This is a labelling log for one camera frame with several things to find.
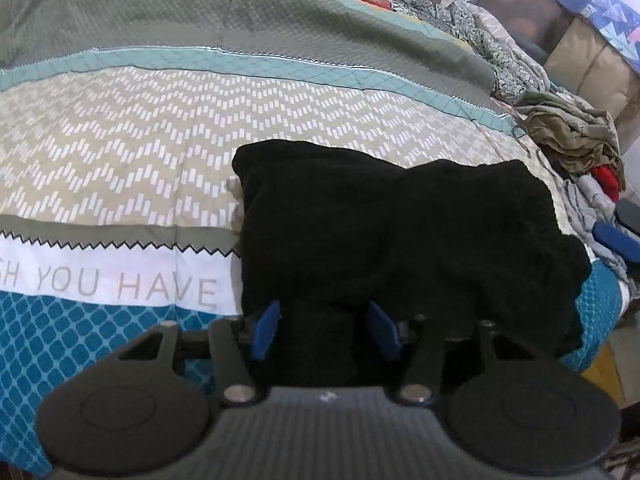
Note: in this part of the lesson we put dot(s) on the patchwork patterned bedspread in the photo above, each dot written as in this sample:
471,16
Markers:
125,125

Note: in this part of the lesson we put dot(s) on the black white patterned cloth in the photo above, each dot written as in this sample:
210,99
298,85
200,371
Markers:
500,67

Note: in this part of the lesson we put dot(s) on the brown cardboard box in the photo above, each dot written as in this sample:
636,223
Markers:
590,65

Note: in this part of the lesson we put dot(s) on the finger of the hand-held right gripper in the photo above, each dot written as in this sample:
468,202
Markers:
615,241
631,215

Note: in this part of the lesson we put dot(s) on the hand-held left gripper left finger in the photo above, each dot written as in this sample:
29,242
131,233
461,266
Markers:
265,329

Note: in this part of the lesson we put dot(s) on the crumpled olive garment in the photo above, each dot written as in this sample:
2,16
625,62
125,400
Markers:
565,132

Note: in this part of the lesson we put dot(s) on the clear storage bin teal lid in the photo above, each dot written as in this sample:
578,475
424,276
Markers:
520,15

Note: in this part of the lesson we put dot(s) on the folded light grey garment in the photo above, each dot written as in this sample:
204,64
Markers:
582,210

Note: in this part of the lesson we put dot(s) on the black pants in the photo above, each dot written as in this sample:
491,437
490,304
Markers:
375,225

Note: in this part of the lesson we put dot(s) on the blue printed cloth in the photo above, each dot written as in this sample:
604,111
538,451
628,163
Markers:
610,10

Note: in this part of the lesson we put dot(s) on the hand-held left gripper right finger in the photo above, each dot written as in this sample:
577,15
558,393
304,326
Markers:
382,331

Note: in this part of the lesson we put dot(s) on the red garment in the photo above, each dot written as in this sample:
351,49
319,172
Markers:
606,177

